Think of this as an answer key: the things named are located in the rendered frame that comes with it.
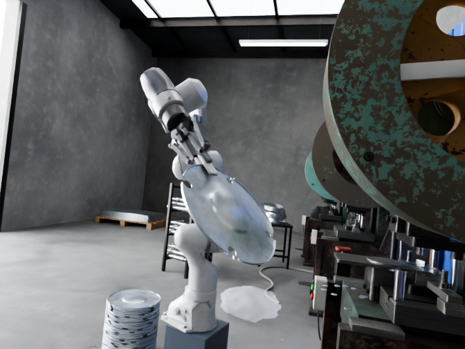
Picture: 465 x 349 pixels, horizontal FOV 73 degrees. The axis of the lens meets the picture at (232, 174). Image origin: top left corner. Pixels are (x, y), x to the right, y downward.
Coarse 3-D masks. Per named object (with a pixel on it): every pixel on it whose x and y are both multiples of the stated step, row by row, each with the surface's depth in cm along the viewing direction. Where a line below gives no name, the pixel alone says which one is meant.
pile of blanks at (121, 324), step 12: (108, 312) 170; (120, 312) 165; (132, 312) 165; (144, 312) 167; (156, 312) 176; (108, 324) 170; (120, 324) 164; (132, 324) 165; (144, 324) 168; (156, 324) 177; (108, 336) 167; (120, 336) 166; (132, 336) 165; (144, 336) 168; (156, 336) 180; (108, 348) 166; (120, 348) 164; (132, 348) 165; (144, 348) 170
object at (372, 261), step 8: (336, 256) 116; (344, 256) 117; (352, 256) 119; (360, 256) 120; (368, 256) 122; (352, 264) 110; (360, 264) 110; (368, 264) 109; (376, 264) 109; (384, 264) 109; (392, 264) 109; (400, 264) 111; (368, 272) 116; (376, 272) 110; (384, 272) 110; (392, 272) 109; (408, 272) 106; (368, 280) 115; (376, 280) 110; (384, 280) 110; (392, 280) 109; (368, 288) 113; (376, 288) 110; (368, 296) 113; (376, 296) 110
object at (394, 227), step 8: (392, 216) 115; (392, 224) 114; (400, 224) 109; (408, 224) 107; (400, 232) 109; (408, 232) 107; (416, 232) 106; (424, 232) 105; (432, 232) 105; (448, 240) 104
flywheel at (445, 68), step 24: (432, 0) 79; (456, 0) 78; (432, 24) 78; (408, 48) 79; (432, 48) 78; (456, 48) 77; (408, 72) 74; (432, 72) 73; (456, 72) 72; (408, 96) 79; (432, 96) 78; (456, 96) 76; (456, 120) 78; (456, 144) 76
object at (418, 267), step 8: (408, 264) 115; (416, 264) 116; (416, 272) 105; (424, 272) 105; (432, 272) 105; (440, 272) 106; (416, 280) 105; (424, 280) 105; (432, 280) 104; (440, 280) 104
